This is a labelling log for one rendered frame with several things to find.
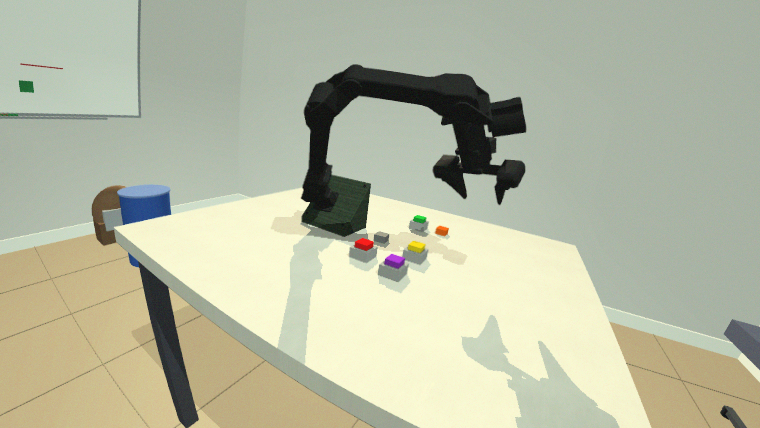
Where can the yellow button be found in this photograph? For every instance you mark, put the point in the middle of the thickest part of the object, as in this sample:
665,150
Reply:
415,252

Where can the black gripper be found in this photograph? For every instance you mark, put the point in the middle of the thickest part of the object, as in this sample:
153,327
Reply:
475,160

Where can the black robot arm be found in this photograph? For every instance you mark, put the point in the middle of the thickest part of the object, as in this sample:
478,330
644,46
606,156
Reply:
455,97

